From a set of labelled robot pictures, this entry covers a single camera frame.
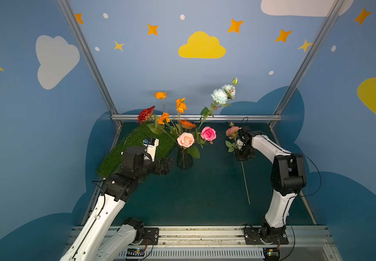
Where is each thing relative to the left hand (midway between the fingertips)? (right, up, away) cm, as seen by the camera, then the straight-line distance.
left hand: (164, 155), depth 71 cm
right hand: (+44, -4, +26) cm, 51 cm away
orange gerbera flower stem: (+10, +14, +10) cm, 20 cm away
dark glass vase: (+8, -6, +25) cm, 27 cm away
